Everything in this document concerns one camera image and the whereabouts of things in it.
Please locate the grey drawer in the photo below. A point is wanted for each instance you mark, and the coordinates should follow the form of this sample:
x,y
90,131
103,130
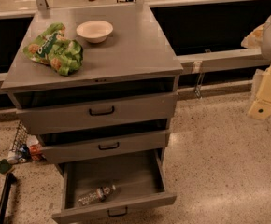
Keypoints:
x,y
138,178
73,117
98,148

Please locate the wire basket on floor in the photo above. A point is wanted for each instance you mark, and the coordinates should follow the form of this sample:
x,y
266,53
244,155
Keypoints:
x,y
23,137

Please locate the grey metal rail barrier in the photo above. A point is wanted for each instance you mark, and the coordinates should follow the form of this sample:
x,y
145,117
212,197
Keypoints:
x,y
222,60

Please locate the black stand leg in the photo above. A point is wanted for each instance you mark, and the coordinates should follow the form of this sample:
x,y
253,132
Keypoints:
x,y
10,179

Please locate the white can in basket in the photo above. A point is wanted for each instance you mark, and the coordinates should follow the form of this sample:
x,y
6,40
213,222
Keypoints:
x,y
12,157

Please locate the blue can in basket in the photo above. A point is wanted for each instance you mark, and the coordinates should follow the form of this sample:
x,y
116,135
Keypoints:
x,y
24,153

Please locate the grey bottom drawer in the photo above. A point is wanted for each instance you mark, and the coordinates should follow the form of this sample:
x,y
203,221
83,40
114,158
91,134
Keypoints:
x,y
138,178

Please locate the grey drawer cabinet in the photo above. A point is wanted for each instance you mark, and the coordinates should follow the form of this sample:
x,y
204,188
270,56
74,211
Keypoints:
x,y
134,60

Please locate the white ceramic bowl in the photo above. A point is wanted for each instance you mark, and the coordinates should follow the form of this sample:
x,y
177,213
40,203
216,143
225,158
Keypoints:
x,y
95,31

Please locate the green snack chip bag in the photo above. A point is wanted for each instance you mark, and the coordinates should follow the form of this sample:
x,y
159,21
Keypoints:
x,y
53,49

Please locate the clear plastic water bottle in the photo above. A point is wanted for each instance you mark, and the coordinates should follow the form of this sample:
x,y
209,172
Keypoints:
x,y
96,196

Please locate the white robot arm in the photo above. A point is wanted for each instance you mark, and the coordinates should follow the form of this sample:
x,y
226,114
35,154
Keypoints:
x,y
260,38

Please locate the green sponge on floor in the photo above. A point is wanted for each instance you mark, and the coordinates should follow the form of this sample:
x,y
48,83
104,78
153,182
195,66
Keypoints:
x,y
5,167

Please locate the grey top drawer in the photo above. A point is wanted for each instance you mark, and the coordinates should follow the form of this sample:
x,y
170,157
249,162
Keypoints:
x,y
73,117

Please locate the orange red snack pack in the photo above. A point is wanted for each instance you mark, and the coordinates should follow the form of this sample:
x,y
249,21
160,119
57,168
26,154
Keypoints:
x,y
35,152

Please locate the grey middle drawer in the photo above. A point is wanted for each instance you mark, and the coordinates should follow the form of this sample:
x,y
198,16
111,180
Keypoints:
x,y
98,148

